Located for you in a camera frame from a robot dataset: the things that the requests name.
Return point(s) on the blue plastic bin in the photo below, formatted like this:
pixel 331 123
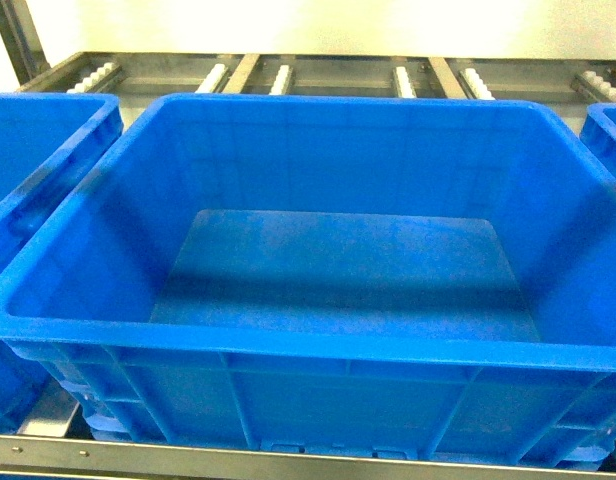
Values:
pixel 599 133
pixel 48 143
pixel 426 279

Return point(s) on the blue plastic bin right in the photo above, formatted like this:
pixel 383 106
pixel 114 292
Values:
pixel 599 133

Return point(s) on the blue plastic bin left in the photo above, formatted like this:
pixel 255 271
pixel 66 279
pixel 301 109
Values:
pixel 48 143

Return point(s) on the metal roller rack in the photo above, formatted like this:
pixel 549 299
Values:
pixel 52 442

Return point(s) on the blue plastic bin middle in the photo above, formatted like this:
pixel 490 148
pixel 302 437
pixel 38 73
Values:
pixel 426 279

